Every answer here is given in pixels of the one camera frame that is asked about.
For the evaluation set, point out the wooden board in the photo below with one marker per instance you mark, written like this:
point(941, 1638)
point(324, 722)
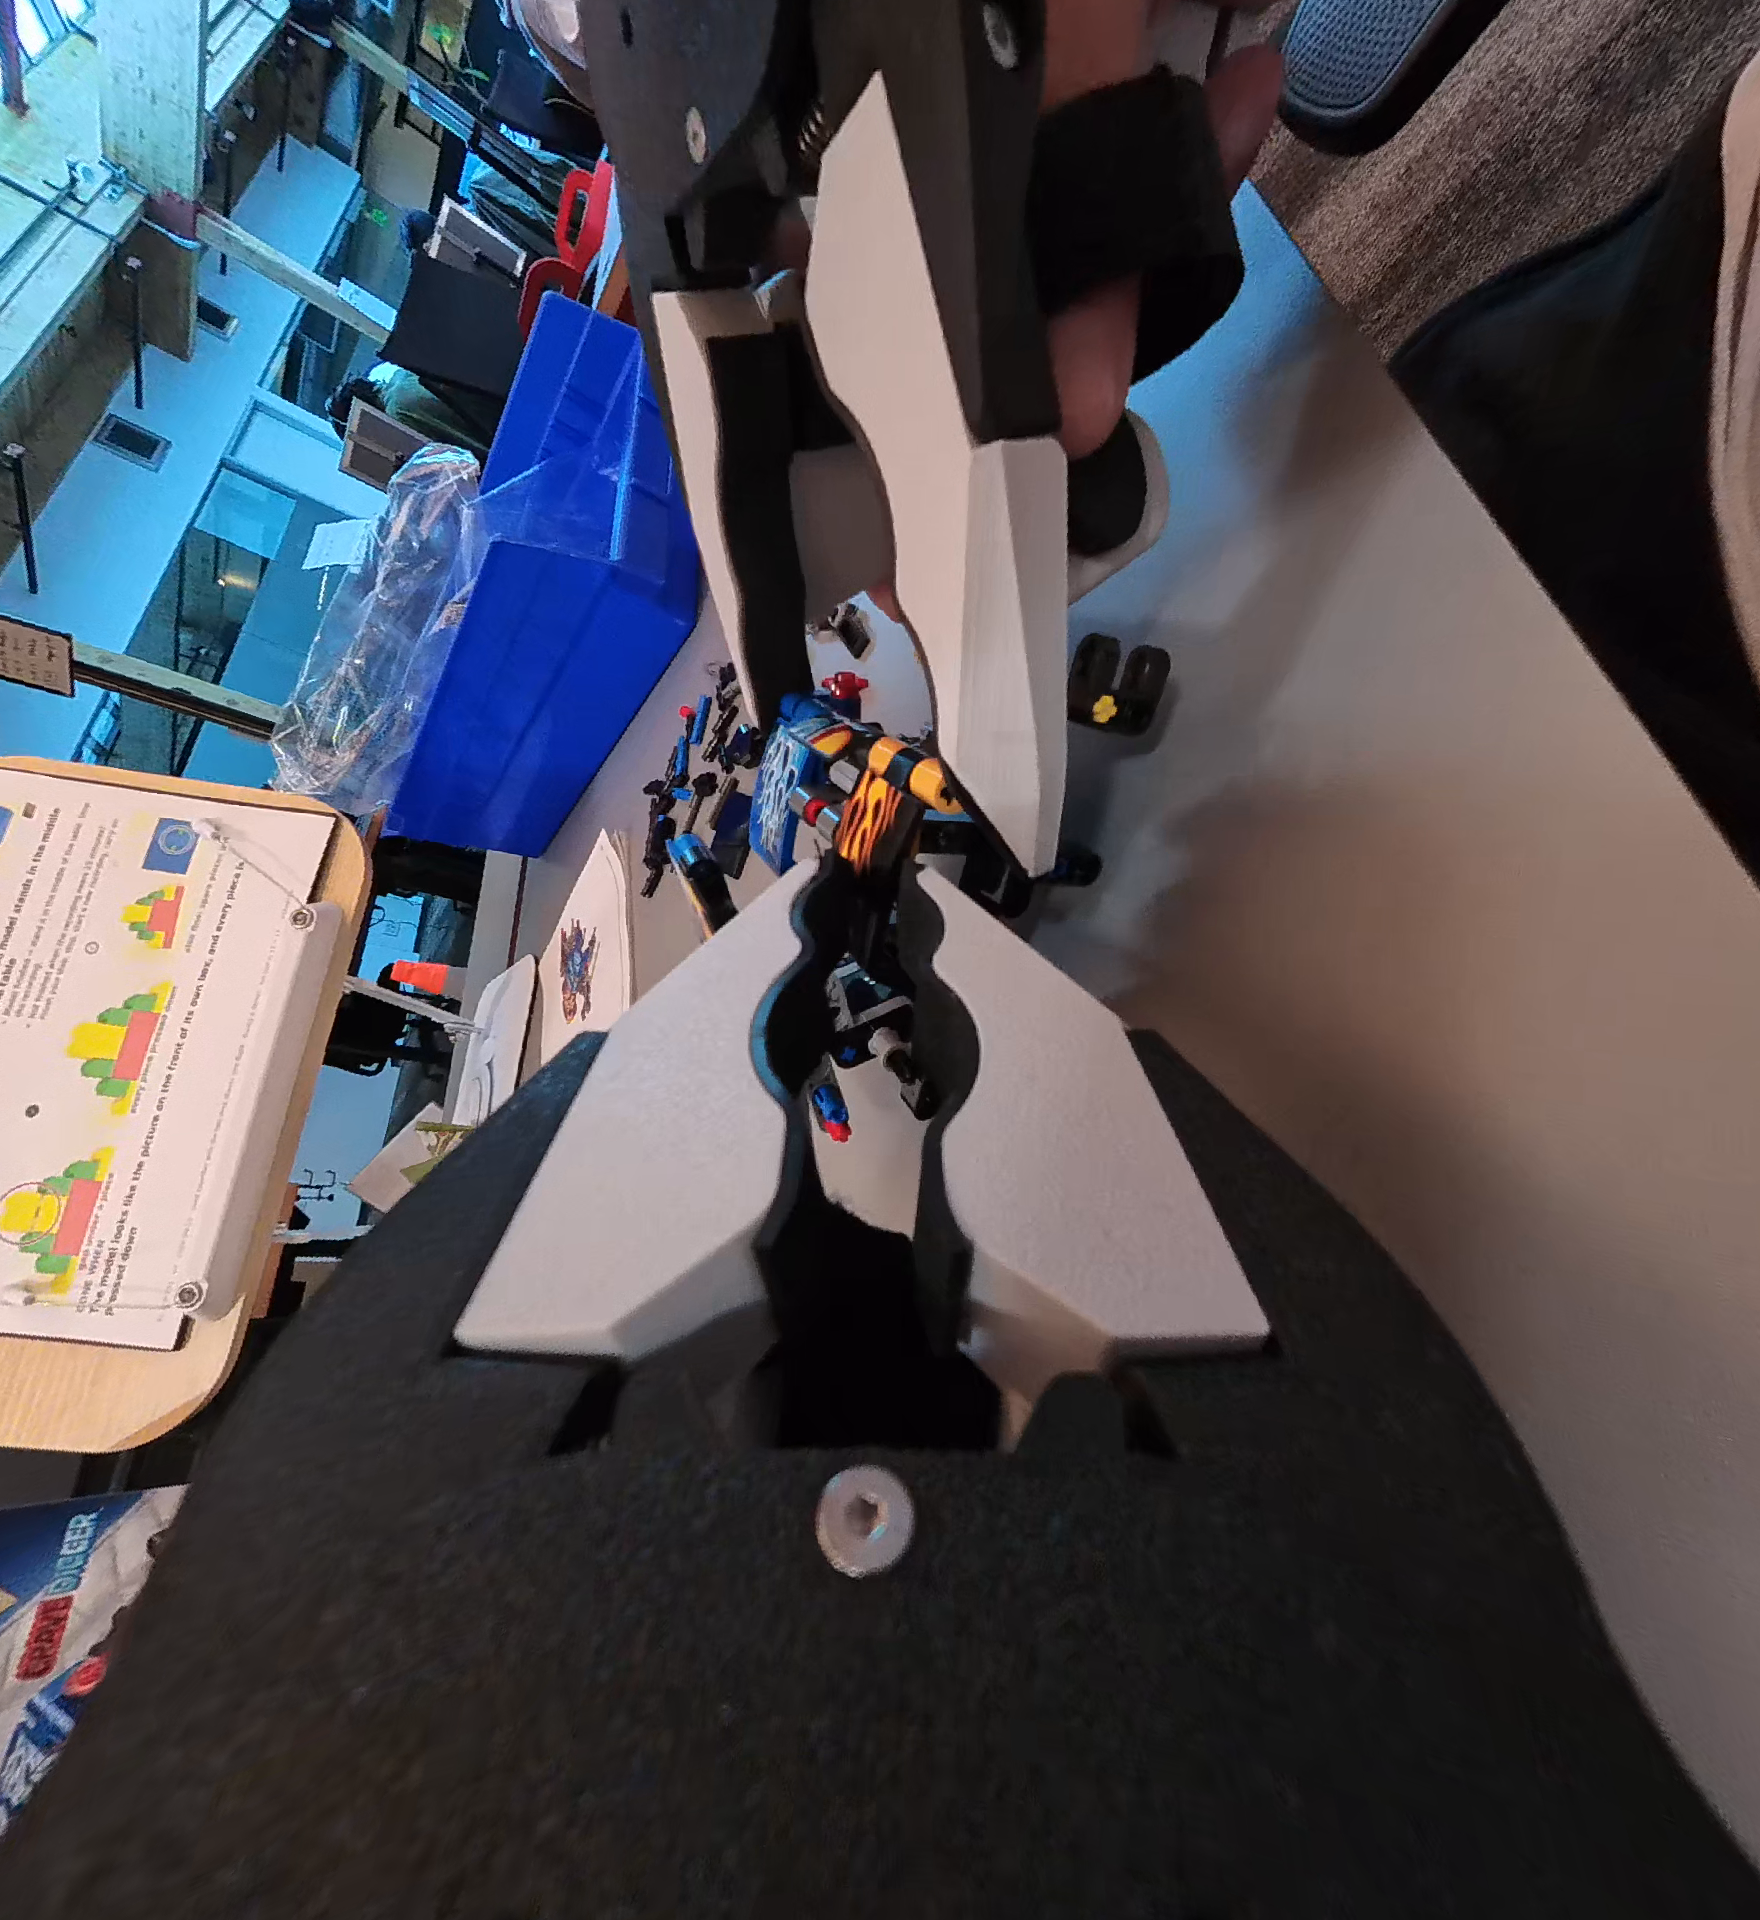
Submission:
point(55, 1395)

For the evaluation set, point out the pile of black lego pins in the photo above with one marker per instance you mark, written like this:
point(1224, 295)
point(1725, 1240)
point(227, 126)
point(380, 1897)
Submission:
point(658, 855)

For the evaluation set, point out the red plastic chair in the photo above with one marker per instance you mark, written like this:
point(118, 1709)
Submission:
point(572, 241)

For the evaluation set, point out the black lego connector yellow pin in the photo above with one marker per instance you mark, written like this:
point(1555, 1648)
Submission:
point(1118, 683)

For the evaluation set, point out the person's right hand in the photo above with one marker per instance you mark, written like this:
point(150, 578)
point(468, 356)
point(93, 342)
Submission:
point(1090, 391)

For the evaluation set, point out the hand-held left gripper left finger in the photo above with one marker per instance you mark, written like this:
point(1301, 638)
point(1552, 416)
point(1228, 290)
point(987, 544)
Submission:
point(625, 1171)

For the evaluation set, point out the clear plastic bag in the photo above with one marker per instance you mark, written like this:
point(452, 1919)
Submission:
point(384, 644)

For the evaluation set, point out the black mesh office chair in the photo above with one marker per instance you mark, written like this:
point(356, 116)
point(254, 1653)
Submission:
point(1377, 59)

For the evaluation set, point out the white stand base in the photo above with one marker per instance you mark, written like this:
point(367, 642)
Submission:
point(497, 1033)

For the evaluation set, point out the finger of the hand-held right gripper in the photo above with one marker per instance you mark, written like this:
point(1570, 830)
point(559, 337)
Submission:
point(685, 451)
point(1000, 631)

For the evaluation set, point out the white instruction card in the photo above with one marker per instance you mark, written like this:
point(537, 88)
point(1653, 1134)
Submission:
point(100, 1052)

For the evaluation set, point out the small black lego piece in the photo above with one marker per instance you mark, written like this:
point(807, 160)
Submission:
point(849, 627)

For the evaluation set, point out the person's torso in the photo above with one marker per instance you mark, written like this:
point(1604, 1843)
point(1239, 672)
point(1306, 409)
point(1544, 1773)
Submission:
point(1599, 451)

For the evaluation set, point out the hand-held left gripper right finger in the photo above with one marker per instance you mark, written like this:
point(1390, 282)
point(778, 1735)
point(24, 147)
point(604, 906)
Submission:
point(1105, 1200)

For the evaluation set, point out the lego set box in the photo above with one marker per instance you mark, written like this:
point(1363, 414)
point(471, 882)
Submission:
point(11, 1652)

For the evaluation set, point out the orange tape strip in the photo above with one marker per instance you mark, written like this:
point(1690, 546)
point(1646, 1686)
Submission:
point(418, 977)

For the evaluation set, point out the instruction booklet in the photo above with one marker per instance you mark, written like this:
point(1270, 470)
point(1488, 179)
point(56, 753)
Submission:
point(588, 961)

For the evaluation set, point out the blue flame-print lego body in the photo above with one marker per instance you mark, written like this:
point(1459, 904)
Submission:
point(790, 780)

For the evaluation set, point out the blue plastic bin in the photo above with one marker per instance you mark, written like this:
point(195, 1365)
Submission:
point(580, 600)

